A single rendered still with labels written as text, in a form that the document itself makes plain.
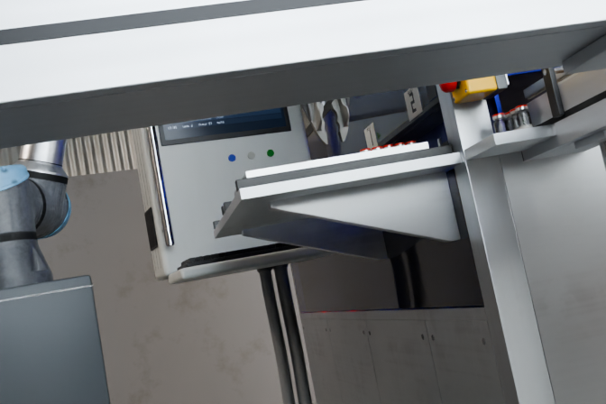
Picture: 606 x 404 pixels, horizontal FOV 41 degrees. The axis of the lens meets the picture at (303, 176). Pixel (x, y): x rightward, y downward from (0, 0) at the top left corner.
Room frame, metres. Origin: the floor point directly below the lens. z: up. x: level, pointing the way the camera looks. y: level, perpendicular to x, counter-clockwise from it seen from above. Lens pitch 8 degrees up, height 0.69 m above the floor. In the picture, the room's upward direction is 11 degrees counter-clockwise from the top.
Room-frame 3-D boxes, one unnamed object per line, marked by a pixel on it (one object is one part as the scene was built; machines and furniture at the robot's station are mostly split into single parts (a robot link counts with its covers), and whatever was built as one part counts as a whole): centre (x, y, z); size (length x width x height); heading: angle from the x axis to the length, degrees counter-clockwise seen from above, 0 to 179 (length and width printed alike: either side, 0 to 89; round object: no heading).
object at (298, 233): (2.00, 0.00, 0.79); 0.34 x 0.03 x 0.13; 101
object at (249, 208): (1.75, -0.06, 0.87); 0.70 x 0.48 x 0.02; 11
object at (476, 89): (1.38, -0.32, 0.99); 0.08 x 0.07 x 0.07; 101
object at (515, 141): (1.37, -0.37, 0.87); 0.14 x 0.13 x 0.02; 101
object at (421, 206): (1.51, -0.10, 0.79); 0.34 x 0.03 x 0.13; 101
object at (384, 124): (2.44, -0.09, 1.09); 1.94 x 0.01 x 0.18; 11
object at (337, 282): (2.46, -0.08, 0.73); 1.98 x 0.01 x 0.25; 11
